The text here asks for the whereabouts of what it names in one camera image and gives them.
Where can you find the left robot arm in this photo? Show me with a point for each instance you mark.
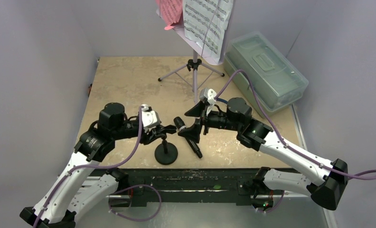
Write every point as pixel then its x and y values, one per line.
pixel 84 181

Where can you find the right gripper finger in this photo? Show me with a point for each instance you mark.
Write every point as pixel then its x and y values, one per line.
pixel 193 132
pixel 197 111

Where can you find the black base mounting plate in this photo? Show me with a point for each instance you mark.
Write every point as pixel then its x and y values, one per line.
pixel 241 187

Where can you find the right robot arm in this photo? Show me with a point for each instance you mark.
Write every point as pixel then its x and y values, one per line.
pixel 321 179

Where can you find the black desktop microphone stand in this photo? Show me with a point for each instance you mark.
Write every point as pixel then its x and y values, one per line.
pixel 166 153

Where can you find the white sheet music page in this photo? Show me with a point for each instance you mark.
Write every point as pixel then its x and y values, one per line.
pixel 205 23

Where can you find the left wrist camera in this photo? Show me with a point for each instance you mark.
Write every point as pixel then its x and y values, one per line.
pixel 148 117

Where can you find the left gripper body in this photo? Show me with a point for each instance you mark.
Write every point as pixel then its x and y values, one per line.
pixel 146 134

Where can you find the black handheld microphone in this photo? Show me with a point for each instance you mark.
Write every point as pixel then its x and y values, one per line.
pixel 179 123

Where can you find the clear plastic storage box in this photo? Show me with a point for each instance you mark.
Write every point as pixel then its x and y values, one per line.
pixel 272 83

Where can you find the blue handled cutting pliers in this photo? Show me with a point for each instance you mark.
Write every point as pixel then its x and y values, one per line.
pixel 221 100

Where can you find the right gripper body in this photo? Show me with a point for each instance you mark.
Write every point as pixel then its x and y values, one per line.
pixel 199 120

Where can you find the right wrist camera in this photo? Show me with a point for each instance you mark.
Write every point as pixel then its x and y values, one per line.
pixel 208 97

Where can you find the pink sheet music page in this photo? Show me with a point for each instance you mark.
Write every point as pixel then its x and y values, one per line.
pixel 170 11

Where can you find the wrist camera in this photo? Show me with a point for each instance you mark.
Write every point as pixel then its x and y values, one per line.
pixel 208 97
pixel 148 117

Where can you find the lilac folding music stand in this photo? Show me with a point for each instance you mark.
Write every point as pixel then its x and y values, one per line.
pixel 197 60

